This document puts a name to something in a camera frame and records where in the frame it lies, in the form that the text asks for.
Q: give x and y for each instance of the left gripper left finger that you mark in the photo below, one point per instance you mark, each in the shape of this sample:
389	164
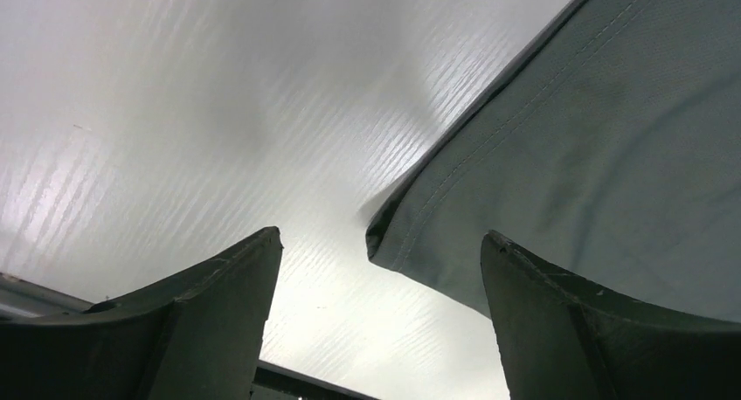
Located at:
196	334

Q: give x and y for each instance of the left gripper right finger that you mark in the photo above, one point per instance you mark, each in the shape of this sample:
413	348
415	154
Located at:
562	336

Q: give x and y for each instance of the dark grey t shirt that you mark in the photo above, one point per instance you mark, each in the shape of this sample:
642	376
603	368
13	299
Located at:
611	148

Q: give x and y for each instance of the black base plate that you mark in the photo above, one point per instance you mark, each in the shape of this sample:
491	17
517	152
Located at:
274	382

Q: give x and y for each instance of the aluminium frame rail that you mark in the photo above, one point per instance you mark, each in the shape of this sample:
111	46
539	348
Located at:
22	299

